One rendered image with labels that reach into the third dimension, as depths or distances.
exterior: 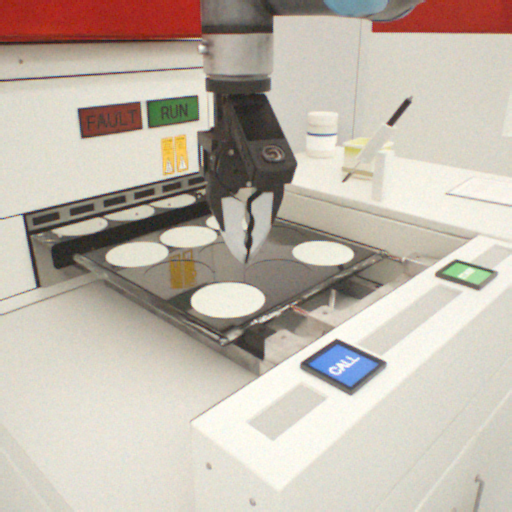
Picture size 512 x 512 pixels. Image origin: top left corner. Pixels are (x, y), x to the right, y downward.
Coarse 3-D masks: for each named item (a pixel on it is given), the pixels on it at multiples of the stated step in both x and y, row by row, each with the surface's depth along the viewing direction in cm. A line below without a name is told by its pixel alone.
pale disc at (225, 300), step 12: (204, 288) 73; (216, 288) 73; (228, 288) 73; (240, 288) 73; (252, 288) 73; (192, 300) 70; (204, 300) 70; (216, 300) 70; (228, 300) 70; (240, 300) 70; (252, 300) 70; (264, 300) 70; (204, 312) 67; (216, 312) 67; (228, 312) 67; (240, 312) 67
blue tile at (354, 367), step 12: (336, 348) 48; (324, 360) 46; (336, 360) 46; (348, 360) 46; (360, 360) 46; (324, 372) 45; (336, 372) 45; (348, 372) 45; (360, 372) 45; (348, 384) 43
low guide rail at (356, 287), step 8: (352, 280) 87; (360, 280) 87; (336, 288) 89; (344, 288) 88; (352, 288) 87; (360, 288) 86; (368, 288) 85; (376, 288) 84; (352, 296) 87; (360, 296) 86
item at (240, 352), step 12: (120, 288) 88; (132, 300) 86; (156, 312) 81; (192, 336) 76; (216, 348) 72; (228, 348) 70; (240, 348) 68; (252, 348) 68; (240, 360) 69; (252, 360) 67; (252, 372) 68
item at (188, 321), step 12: (84, 264) 81; (96, 264) 80; (108, 276) 77; (132, 288) 73; (144, 300) 71; (156, 300) 69; (168, 312) 67; (180, 312) 66; (192, 324) 64; (204, 336) 63; (216, 336) 62
